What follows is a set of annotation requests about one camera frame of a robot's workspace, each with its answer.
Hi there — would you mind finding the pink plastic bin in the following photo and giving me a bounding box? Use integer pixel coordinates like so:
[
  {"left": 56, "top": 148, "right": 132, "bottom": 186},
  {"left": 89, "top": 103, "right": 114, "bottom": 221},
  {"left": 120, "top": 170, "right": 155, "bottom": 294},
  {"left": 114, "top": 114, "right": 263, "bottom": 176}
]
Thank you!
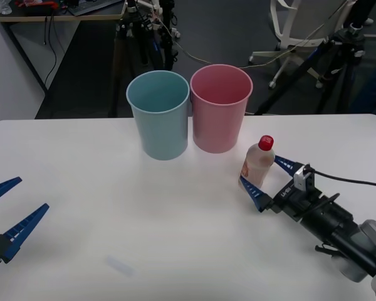
[{"left": 189, "top": 64, "right": 254, "bottom": 155}]

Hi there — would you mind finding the small bottle with red cap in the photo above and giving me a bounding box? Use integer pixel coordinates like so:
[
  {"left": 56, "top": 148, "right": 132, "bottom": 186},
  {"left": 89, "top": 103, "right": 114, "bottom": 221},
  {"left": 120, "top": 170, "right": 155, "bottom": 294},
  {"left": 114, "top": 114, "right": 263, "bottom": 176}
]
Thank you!
[{"left": 238, "top": 135, "right": 276, "bottom": 189}]

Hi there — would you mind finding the dark desk with wooden edge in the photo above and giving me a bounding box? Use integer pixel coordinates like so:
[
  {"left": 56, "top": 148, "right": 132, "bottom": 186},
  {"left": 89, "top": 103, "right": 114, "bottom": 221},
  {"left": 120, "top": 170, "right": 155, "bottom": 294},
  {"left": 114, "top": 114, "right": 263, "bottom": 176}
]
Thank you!
[{"left": 0, "top": 0, "right": 128, "bottom": 120}]

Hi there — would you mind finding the black hanging cable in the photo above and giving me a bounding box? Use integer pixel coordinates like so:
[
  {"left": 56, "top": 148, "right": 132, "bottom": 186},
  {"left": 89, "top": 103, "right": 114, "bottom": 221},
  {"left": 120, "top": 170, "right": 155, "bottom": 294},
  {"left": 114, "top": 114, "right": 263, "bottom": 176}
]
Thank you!
[{"left": 43, "top": 14, "right": 59, "bottom": 95}]

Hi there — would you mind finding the white office chair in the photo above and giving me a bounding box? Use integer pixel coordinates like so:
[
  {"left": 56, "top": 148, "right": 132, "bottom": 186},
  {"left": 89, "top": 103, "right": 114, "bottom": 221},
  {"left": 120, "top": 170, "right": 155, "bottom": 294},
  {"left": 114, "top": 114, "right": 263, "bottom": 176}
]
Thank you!
[{"left": 248, "top": 0, "right": 376, "bottom": 90}]

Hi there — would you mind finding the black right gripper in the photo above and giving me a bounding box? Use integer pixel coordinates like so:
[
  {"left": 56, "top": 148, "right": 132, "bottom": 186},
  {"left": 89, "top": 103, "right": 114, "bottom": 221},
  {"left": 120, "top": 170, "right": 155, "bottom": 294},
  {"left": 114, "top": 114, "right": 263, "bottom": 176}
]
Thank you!
[{"left": 238, "top": 155, "right": 324, "bottom": 224}]

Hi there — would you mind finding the pale blue plastic bin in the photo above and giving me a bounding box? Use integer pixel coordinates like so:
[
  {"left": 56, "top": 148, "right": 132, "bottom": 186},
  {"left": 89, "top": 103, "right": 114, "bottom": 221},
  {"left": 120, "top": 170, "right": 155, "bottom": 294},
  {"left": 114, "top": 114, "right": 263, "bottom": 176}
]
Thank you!
[{"left": 125, "top": 70, "right": 190, "bottom": 162}]

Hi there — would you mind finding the pale floor cable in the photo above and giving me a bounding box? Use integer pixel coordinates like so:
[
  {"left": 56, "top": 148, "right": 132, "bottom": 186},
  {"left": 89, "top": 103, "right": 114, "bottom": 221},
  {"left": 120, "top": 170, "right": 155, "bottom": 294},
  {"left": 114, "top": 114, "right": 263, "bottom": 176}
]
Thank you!
[{"left": 155, "top": 11, "right": 335, "bottom": 68}]

